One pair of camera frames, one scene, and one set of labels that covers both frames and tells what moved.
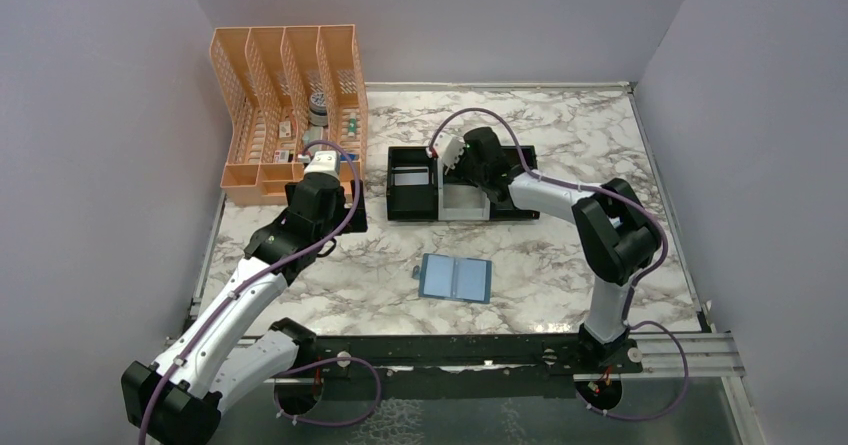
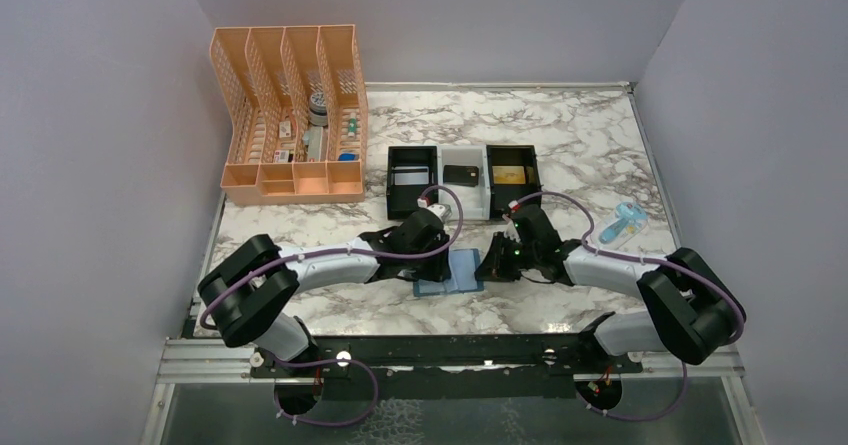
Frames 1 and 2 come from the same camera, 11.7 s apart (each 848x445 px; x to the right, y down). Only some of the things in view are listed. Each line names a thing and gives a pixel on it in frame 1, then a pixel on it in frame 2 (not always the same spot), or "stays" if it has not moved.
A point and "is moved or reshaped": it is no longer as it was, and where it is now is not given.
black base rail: x=393 y=357 stays
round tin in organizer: x=318 y=114 stays
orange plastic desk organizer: x=289 y=93 stays
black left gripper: x=358 y=223 to x=438 y=270
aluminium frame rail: x=708 y=355 stays
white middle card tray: x=460 y=202 stays
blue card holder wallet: x=454 y=278 is moved or reshaped
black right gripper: x=456 y=172 to x=493 y=266
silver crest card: x=411 y=176 stays
